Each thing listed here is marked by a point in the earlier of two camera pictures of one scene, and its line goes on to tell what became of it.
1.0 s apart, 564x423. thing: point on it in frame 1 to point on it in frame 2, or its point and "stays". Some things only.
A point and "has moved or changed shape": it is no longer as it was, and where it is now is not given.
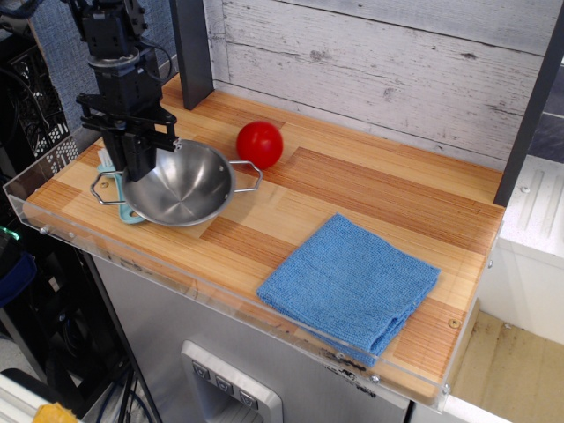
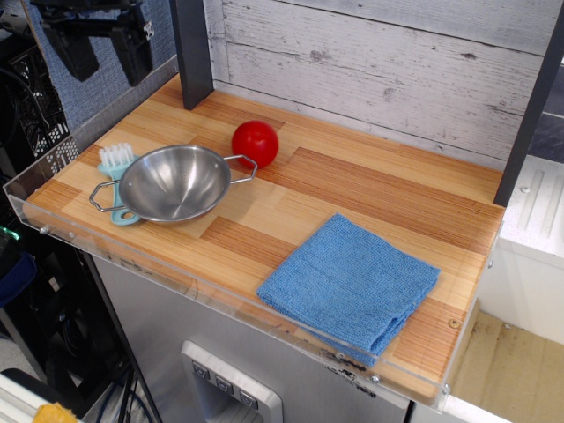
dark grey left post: [194, 50] stays
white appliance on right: [524, 283] stays
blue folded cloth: [349, 289] stays
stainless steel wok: [188, 187] has moved or changed shape
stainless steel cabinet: [201, 362] stays
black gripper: [127, 102] to [68, 24]
